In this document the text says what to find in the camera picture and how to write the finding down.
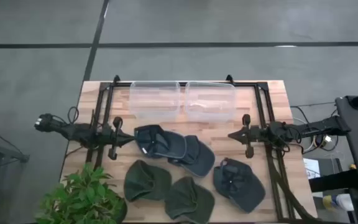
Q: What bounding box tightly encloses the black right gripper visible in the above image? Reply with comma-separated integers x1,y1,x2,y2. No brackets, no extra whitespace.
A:
227,113,269,159

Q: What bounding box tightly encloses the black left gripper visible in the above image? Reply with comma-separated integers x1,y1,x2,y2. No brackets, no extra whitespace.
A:
103,116,136,161

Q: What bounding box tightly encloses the dark blue cap white label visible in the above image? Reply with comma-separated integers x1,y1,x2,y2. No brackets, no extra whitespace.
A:
134,124,188,160

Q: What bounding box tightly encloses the dark blue baseball cap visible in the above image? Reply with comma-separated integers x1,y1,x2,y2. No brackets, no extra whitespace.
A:
213,157,267,214
168,134,216,178

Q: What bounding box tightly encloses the clear plastic storage bin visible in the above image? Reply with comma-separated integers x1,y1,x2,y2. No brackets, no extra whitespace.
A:
129,80,181,121
184,81,237,123

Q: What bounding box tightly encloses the dark green baseball cap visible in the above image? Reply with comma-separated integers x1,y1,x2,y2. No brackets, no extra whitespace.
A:
164,176,216,224
123,159,173,203

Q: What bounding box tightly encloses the black plant pot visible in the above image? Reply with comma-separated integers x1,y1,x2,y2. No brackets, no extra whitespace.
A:
113,197,129,224

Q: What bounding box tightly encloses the green leafy plant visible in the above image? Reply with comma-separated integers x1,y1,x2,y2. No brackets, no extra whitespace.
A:
34,161,127,224

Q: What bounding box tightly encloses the white printed paper sheet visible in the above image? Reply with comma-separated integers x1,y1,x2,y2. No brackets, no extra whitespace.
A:
302,157,322,180

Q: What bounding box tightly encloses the black power adapter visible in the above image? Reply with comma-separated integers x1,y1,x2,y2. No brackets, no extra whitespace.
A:
314,135,334,147

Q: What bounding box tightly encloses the grey metal stand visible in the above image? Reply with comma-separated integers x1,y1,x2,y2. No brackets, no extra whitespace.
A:
0,123,30,224

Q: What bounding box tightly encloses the white bottle yellow cap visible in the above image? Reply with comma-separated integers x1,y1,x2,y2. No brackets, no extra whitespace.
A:
321,193,356,213

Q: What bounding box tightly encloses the black aluminium table frame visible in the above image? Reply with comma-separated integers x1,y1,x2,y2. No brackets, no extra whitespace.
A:
85,74,296,223

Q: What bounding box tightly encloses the black cable loop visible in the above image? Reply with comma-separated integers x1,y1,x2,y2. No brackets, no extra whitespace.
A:
67,106,80,125

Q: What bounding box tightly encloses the thick black cable sleeve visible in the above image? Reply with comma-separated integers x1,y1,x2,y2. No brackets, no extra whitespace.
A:
268,146,321,224

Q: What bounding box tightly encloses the thin black cable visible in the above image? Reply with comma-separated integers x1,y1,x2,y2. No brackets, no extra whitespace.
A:
290,101,337,108

